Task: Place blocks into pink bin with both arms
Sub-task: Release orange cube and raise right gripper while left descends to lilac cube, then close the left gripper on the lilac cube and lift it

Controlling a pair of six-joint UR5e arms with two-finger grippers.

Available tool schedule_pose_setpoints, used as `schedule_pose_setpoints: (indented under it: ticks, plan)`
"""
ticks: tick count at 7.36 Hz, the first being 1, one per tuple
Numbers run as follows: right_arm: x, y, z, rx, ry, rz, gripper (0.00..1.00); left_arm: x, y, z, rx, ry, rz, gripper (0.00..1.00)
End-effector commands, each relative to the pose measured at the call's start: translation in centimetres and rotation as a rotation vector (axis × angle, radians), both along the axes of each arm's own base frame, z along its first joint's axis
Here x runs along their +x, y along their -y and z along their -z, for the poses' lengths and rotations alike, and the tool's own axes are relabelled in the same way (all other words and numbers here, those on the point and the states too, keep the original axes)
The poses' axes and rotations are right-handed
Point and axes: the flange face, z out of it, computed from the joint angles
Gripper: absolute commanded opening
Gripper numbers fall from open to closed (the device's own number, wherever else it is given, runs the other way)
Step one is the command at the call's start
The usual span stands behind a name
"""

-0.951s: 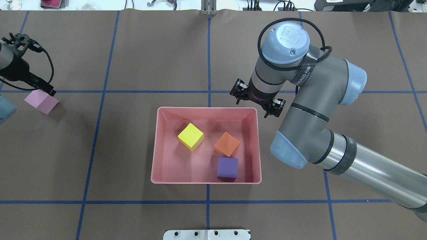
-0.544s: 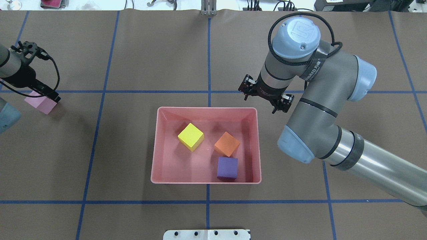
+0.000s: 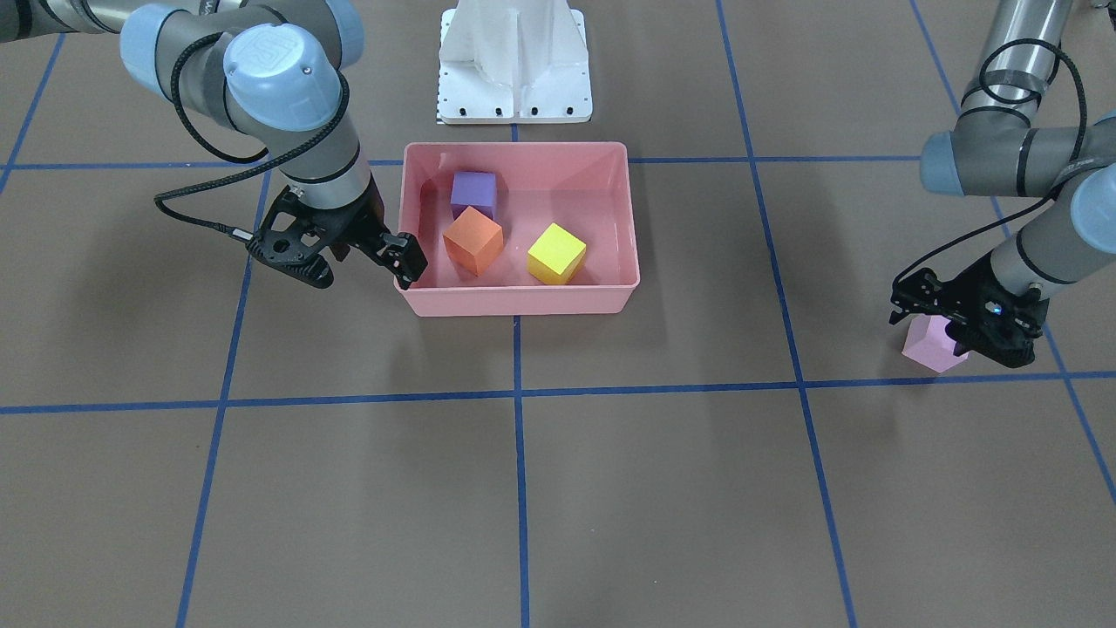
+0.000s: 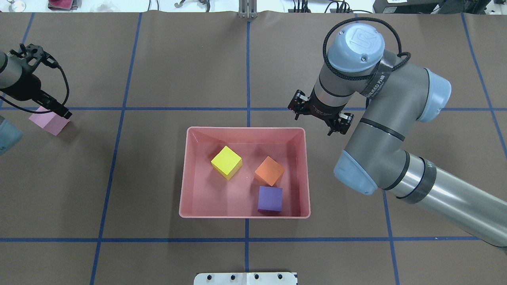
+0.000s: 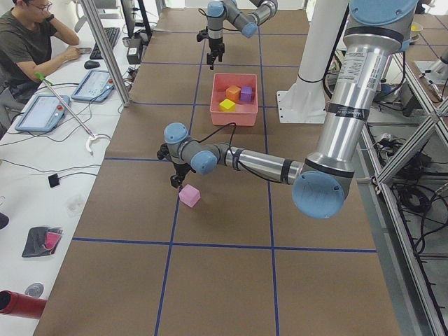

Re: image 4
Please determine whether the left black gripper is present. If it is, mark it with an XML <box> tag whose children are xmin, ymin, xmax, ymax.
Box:
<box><xmin>3</xmin><ymin>71</ymin><xmax>72</xmax><ymax>119</ymax></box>

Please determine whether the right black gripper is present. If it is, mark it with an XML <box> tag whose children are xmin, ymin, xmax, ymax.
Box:
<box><xmin>288</xmin><ymin>89</ymin><xmax>355</xmax><ymax>136</ymax></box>

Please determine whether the pink foam block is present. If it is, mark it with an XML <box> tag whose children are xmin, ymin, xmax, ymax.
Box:
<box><xmin>29</xmin><ymin>112</ymin><xmax>71</xmax><ymax>136</ymax></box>

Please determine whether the orange foam block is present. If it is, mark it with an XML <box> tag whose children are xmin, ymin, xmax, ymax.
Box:
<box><xmin>255</xmin><ymin>156</ymin><xmax>285</xmax><ymax>186</ymax></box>

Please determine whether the purple foam block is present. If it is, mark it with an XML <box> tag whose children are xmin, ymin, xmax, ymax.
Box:
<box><xmin>257</xmin><ymin>186</ymin><xmax>283</xmax><ymax>213</ymax></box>

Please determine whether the yellow foam block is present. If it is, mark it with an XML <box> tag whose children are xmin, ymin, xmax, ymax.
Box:
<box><xmin>211</xmin><ymin>146</ymin><xmax>243</xmax><ymax>181</ymax></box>

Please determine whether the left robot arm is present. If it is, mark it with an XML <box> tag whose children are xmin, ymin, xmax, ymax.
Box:
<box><xmin>0</xmin><ymin>47</ymin><xmax>72</xmax><ymax>135</ymax></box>

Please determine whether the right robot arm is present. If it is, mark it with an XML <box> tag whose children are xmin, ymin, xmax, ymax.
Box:
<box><xmin>288</xmin><ymin>17</ymin><xmax>507</xmax><ymax>251</ymax></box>

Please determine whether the pink plastic bin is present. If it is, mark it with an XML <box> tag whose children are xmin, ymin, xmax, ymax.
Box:
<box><xmin>179</xmin><ymin>126</ymin><xmax>311</xmax><ymax>219</ymax></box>

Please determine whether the grey and pink cloth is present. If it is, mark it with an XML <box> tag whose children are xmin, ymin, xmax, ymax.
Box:
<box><xmin>48</xmin><ymin>0</ymin><xmax>82</xmax><ymax>11</ymax></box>

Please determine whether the black power box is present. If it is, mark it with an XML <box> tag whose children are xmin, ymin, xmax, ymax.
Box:
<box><xmin>372</xmin><ymin>0</ymin><xmax>440</xmax><ymax>14</ymax></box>

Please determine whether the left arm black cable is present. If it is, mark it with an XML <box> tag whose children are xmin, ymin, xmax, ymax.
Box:
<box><xmin>0</xmin><ymin>63</ymin><xmax>70</xmax><ymax>114</ymax></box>

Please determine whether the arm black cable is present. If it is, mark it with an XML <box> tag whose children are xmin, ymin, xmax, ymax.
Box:
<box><xmin>0</xmin><ymin>63</ymin><xmax>70</xmax><ymax>114</ymax></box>
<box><xmin>323</xmin><ymin>17</ymin><xmax>412</xmax><ymax>82</ymax></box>

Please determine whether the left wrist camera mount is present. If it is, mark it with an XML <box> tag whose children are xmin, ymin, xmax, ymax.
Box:
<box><xmin>8</xmin><ymin>44</ymin><xmax>61</xmax><ymax>74</ymax></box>

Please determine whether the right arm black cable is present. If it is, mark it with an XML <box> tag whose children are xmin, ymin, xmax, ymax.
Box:
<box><xmin>323</xmin><ymin>17</ymin><xmax>412</xmax><ymax>82</ymax></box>

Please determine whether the aluminium frame post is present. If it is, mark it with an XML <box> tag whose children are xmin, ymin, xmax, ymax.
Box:
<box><xmin>238</xmin><ymin>0</ymin><xmax>258</xmax><ymax>19</ymax></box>

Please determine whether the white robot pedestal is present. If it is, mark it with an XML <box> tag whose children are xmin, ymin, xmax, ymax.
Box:
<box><xmin>193</xmin><ymin>272</ymin><xmax>299</xmax><ymax>285</ymax></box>

